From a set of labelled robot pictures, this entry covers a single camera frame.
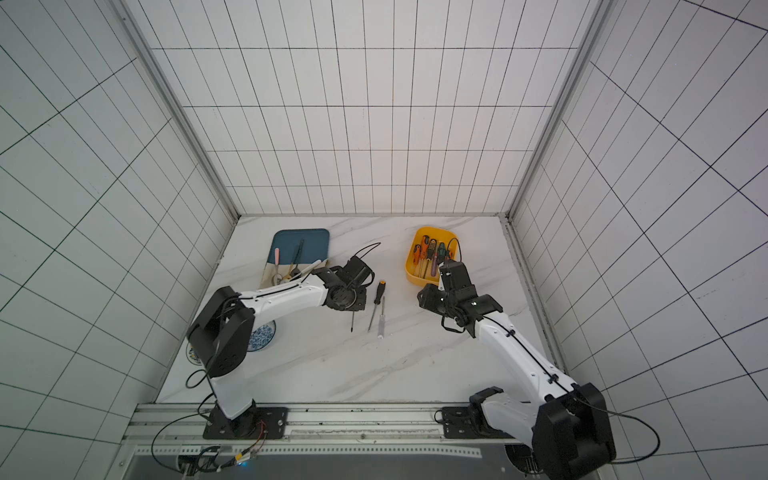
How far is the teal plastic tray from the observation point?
108 centimetres

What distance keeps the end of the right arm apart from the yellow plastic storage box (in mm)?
255

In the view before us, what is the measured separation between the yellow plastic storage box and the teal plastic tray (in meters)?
0.33

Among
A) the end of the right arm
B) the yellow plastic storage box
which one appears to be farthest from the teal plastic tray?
the end of the right arm

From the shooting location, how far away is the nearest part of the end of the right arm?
0.58m

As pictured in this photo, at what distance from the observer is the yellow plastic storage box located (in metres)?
1.03

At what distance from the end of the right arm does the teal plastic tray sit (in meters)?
0.46

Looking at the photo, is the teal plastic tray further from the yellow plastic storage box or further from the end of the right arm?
the end of the right arm
